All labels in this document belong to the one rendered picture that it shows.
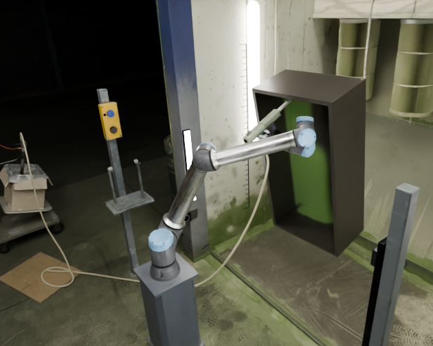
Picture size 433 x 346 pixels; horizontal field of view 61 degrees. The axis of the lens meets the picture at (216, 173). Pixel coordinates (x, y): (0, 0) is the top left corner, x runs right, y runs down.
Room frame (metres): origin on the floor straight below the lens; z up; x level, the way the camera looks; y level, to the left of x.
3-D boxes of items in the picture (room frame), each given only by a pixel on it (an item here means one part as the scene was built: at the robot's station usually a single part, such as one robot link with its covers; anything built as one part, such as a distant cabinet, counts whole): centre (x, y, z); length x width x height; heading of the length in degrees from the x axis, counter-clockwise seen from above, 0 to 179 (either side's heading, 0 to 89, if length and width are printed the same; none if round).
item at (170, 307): (1.85, 0.36, 0.32); 0.31 x 0.31 x 0.64; 34
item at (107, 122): (2.58, 0.74, 1.42); 0.12 x 0.06 x 0.26; 124
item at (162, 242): (1.86, 0.36, 0.83); 0.17 x 0.15 x 0.18; 171
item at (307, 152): (1.89, -0.48, 1.41); 0.12 x 0.09 x 0.10; 42
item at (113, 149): (2.63, 0.78, 0.82); 0.06 x 0.06 x 1.64; 34
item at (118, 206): (2.50, 0.68, 0.95); 0.26 x 0.15 x 0.32; 124
